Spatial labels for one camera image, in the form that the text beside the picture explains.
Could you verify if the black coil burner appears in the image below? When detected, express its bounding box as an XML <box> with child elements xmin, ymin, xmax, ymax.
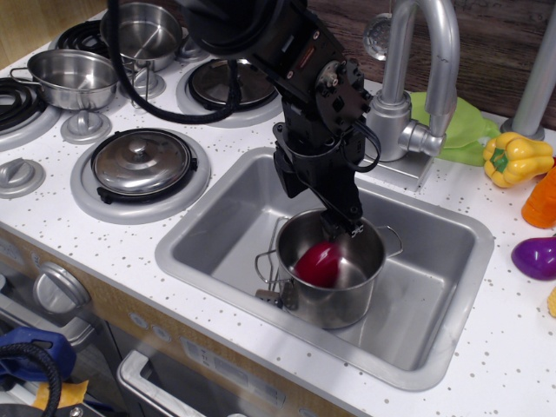
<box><xmin>52</xmin><ymin>20</ymin><xmax>109</xmax><ymax>58</ymax></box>
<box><xmin>0</xmin><ymin>77</ymin><xmax>47</xmax><ymax>133</ymax></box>

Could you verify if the yellow toy bell pepper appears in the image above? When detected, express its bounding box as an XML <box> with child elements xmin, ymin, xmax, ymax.
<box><xmin>483</xmin><ymin>132</ymin><xmax>554</xmax><ymax>189</ymax></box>

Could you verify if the steel lid back burner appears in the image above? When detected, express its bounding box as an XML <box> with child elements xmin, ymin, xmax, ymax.
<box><xmin>188</xmin><ymin>59</ymin><xmax>278</xmax><ymax>111</ymax></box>

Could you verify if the purple toy eggplant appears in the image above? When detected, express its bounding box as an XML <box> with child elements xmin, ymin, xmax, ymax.
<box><xmin>511</xmin><ymin>236</ymin><xmax>555</xmax><ymax>281</ymax></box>

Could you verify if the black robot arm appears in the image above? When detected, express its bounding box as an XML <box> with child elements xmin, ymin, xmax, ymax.
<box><xmin>181</xmin><ymin>1</ymin><xmax>381</xmax><ymax>237</ymax></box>

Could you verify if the black cable bottom left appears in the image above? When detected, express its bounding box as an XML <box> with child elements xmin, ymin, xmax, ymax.
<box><xmin>0</xmin><ymin>341</ymin><xmax>64</xmax><ymax>417</ymax></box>

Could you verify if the yellow toy corn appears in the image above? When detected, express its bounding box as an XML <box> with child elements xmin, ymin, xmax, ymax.
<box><xmin>546</xmin><ymin>288</ymin><xmax>556</xmax><ymax>318</ymax></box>

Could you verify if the grey toy sink basin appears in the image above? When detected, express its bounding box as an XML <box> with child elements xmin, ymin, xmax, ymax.
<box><xmin>156</xmin><ymin>148</ymin><xmax>493</xmax><ymax>391</ymax></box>

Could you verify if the grey stove knob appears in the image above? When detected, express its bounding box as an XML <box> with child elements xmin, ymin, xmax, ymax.
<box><xmin>176</xmin><ymin>27</ymin><xmax>209</xmax><ymax>63</ymax></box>
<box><xmin>1</xmin><ymin>158</ymin><xmax>46</xmax><ymax>199</ymax></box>
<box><xmin>60</xmin><ymin>110</ymin><xmax>112</xmax><ymax>144</ymax></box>

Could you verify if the grey stove knob front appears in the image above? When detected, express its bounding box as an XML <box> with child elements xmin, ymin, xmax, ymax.
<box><xmin>1</xmin><ymin>158</ymin><xmax>46</xmax><ymax>199</ymax></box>

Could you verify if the steel pot in sink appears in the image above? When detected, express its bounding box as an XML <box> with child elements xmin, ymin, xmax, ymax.
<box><xmin>255</xmin><ymin>209</ymin><xmax>404</xmax><ymax>329</ymax></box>

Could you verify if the steel lid front burner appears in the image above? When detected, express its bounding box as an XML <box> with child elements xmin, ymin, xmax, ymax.
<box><xmin>89</xmin><ymin>129</ymin><xmax>199</xmax><ymax>204</ymax></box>

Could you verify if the steel lid burner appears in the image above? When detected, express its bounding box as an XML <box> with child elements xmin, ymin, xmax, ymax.
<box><xmin>188</xmin><ymin>59</ymin><xmax>278</xmax><ymax>111</ymax></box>
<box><xmin>89</xmin><ymin>129</ymin><xmax>199</xmax><ymax>204</ymax></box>

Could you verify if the yellow tape piece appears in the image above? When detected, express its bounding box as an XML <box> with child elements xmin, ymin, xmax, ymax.
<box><xmin>32</xmin><ymin>380</ymin><xmax>89</xmax><ymax>410</ymax></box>

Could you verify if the grey stove knob middle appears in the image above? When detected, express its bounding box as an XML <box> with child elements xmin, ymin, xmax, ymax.
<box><xmin>60</xmin><ymin>110</ymin><xmax>112</xmax><ymax>144</ymax></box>

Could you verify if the black coil burner back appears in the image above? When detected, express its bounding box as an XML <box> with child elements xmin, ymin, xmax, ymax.
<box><xmin>52</xmin><ymin>20</ymin><xmax>109</xmax><ymax>58</ymax></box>

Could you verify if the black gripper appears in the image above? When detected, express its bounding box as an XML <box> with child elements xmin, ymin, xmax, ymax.
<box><xmin>273</xmin><ymin>122</ymin><xmax>381</xmax><ymax>241</ymax></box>

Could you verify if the grey oven dial knob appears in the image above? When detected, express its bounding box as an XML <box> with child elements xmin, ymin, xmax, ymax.
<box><xmin>33</xmin><ymin>261</ymin><xmax>91</xmax><ymax>314</ymax></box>

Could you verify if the grey metal pole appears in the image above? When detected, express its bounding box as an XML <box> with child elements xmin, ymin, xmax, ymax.
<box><xmin>500</xmin><ymin>6</ymin><xmax>555</xmax><ymax>141</ymax></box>

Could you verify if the black coil burner left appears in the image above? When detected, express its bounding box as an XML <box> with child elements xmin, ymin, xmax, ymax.
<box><xmin>0</xmin><ymin>77</ymin><xmax>47</xmax><ymax>133</ymax></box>

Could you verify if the red toy sweet potato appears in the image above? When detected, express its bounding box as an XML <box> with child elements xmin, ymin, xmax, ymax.
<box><xmin>294</xmin><ymin>242</ymin><xmax>341</xmax><ymax>288</ymax></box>

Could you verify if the blue clamp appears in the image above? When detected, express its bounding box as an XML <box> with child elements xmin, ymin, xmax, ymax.
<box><xmin>1</xmin><ymin>327</ymin><xmax>76</xmax><ymax>381</ymax></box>

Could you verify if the steel saucepan with wire handle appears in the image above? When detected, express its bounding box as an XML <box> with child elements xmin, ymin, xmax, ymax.
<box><xmin>100</xmin><ymin>2</ymin><xmax>182</xmax><ymax>101</ymax></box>

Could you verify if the orange toy carrot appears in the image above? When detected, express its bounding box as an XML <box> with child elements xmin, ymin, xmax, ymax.
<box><xmin>521</xmin><ymin>168</ymin><xmax>555</xmax><ymax>228</ymax></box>

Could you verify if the shallow steel bowl pan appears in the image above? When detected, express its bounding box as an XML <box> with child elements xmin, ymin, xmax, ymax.
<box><xmin>10</xmin><ymin>49</ymin><xmax>118</xmax><ymax>110</ymax></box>

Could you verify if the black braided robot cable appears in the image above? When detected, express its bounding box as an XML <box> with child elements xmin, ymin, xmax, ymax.
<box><xmin>106</xmin><ymin>0</ymin><xmax>244</xmax><ymax>127</ymax></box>

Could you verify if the green cloth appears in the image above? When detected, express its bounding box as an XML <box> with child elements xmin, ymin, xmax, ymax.
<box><xmin>407</xmin><ymin>90</ymin><xmax>500</xmax><ymax>167</ymax></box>

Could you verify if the grey stove knob back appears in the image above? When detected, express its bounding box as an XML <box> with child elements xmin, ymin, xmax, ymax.
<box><xmin>176</xmin><ymin>27</ymin><xmax>209</xmax><ymax>63</ymax></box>

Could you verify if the silver oven door handle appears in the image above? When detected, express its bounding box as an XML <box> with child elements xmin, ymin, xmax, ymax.
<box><xmin>116</xmin><ymin>349</ymin><xmax>228</xmax><ymax>416</ymax></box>

